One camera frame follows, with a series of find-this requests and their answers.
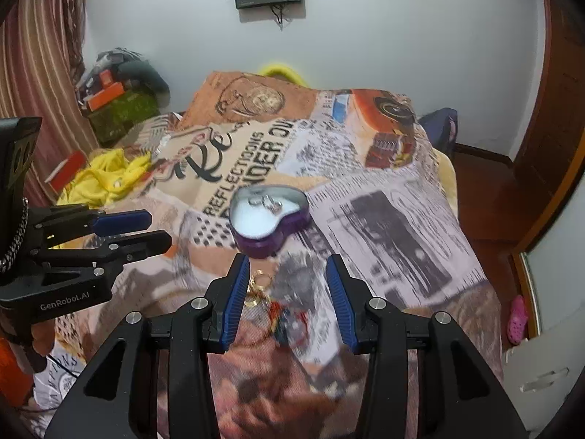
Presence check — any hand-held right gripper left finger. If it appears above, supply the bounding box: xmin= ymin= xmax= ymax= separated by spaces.
xmin=43 ymin=252 xmax=251 ymax=439

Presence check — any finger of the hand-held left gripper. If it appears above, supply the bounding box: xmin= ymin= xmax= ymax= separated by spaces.
xmin=34 ymin=231 xmax=173 ymax=269
xmin=28 ymin=206 xmax=152 ymax=237

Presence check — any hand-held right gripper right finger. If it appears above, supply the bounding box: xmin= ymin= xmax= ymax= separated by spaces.
xmin=326 ymin=254 xmax=526 ymax=439

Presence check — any gold ring jewelry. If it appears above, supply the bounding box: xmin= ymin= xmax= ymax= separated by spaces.
xmin=246 ymin=271 xmax=275 ymax=308

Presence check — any multicoloured bead bracelet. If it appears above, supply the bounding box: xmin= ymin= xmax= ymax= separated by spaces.
xmin=269 ymin=301 xmax=312 ymax=346

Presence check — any purple heart-shaped tin box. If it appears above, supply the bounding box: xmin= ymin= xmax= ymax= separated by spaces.
xmin=229 ymin=184 xmax=312 ymax=258

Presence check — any silver jewelry piece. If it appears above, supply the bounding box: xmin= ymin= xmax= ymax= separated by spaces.
xmin=249 ymin=194 xmax=285 ymax=215

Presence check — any yellow cloth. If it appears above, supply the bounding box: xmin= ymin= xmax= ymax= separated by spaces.
xmin=56 ymin=149 xmax=154 ymax=209

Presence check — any red and white box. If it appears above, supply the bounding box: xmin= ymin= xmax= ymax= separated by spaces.
xmin=46 ymin=151 xmax=87 ymax=193

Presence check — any printed blanket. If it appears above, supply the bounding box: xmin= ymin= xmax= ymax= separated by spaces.
xmin=27 ymin=71 xmax=506 ymax=439

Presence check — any orange cloth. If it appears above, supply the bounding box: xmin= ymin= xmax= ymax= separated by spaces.
xmin=0 ymin=336 xmax=35 ymax=408

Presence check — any green box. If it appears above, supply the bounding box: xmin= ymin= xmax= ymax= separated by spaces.
xmin=87 ymin=89 xmax=161 ymax=147

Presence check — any orange box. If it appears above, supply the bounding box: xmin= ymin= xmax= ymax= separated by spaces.
xmin=86 ymin=81 xmax=126 ymax=111

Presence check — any pink shoe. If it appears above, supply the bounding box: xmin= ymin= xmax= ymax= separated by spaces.
xmin=506 ymin=295 xmax=528 ymax=346

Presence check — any striped curtain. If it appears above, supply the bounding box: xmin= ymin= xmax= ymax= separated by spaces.
xmin=0 ymin=0 xmax=99 ymax=211

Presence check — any dark blue chair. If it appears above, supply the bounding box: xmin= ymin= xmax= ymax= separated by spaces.
xmin=418 ymin=107 xmax=459 ymax=156

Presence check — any white plastic cabinet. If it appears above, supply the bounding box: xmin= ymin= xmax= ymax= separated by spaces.
xmin=500 ymin=311 xmax=585 ymax=435

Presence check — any yellow plastic basin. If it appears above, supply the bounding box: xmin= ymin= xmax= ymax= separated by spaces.
xmin=258 ymin=61 xmax=307 ymax=87

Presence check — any wooden door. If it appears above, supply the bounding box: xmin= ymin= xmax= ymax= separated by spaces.
xmin=512 ymin=0 xmax=585 ymax=252

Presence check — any silver metal chain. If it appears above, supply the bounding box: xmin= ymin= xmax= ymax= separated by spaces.
xmin=0 ymin=196 xmax=30 ymax=275

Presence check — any black cable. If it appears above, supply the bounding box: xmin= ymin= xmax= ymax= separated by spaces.
xmin=269 ymin=2 xmax=293 ymax=30

